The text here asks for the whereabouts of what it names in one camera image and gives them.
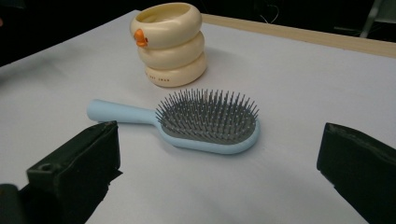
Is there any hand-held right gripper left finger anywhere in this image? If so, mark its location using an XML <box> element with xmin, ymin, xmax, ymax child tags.
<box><xmin>19</xmin><ymin>120</ymin><xmax>123</xmax><ymax>224</ymax></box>

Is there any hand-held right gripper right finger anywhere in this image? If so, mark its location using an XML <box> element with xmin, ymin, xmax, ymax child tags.
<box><xmin>316</xmin><ymin>121</ymin><xmax>396</xmax><ymax>224</ymax></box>

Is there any light blue hairbrush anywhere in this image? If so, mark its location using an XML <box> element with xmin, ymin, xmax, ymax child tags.
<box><xmin>86</xmin><ymin>88</ymin><xmax>262</xmax><ymax>156</ymax></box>

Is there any cream duck holder cup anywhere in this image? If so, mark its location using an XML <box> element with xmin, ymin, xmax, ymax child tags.
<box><xmin>129</xmin><ymin>2</ymin><xmax>208</xmax><ymax>89</ymax></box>

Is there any grey metal stand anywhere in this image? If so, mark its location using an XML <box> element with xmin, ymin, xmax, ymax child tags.
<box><xmin>359</xmin><ymin>0</ymin><xmax>396</xmax><ymax>40</ymax></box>

